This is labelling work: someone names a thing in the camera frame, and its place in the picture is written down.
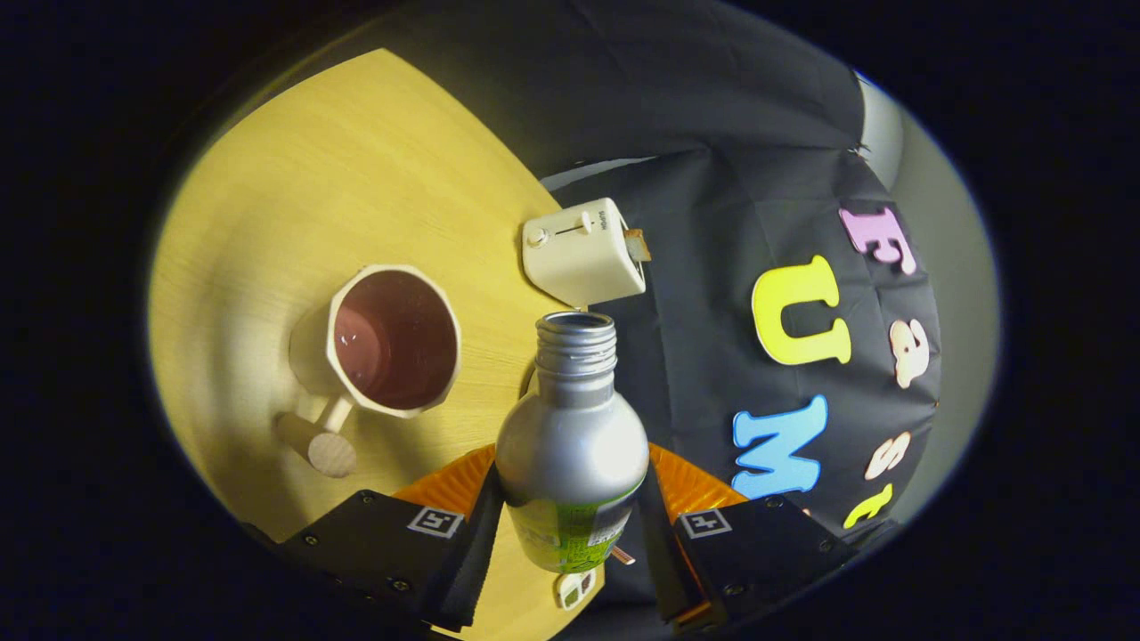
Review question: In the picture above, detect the black backdrop cloth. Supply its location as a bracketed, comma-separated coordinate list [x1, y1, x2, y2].
[214, 0, 943, 637]

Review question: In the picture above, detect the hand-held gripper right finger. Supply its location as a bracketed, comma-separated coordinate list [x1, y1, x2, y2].
[638, 442, 859, 635]

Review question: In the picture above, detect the clear juice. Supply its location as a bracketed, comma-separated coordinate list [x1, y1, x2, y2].
[337, 294, 446, 402]

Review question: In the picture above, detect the white divided bean dish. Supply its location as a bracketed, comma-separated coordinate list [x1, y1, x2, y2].
[554, 570, 598, 610]

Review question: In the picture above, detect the silver bottle with green label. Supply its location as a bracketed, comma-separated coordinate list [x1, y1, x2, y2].
[494, 312, 651, 573]

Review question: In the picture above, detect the cream cup with maroon inside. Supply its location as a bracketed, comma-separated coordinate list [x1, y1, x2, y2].
[274, 264, 462, 479]

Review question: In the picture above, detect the white toaster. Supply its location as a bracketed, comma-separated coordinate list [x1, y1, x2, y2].
[522, 198, 647, 308]

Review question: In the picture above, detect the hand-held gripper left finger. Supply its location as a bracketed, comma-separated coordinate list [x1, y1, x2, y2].
[276, 445, 506, 635]

